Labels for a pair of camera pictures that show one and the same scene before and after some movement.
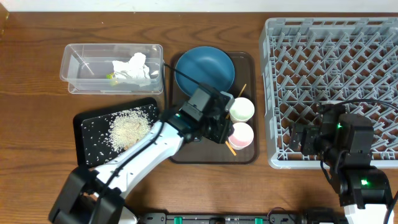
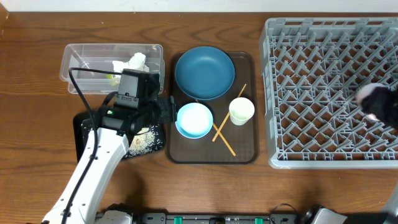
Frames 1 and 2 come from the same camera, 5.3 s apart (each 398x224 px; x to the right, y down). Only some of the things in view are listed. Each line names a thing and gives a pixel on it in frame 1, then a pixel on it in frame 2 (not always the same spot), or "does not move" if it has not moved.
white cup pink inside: [242, 137] to [362, 93]
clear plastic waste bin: [84, 67] does not move
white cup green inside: [241, 110] does not move
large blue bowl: [206, 64] does not move
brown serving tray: [243, 86] does not move
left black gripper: [222, 131] to [170, 109]
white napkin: [135, 70] does not move
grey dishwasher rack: [306, 61] does not move
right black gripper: [311, 131] to [379, 104]
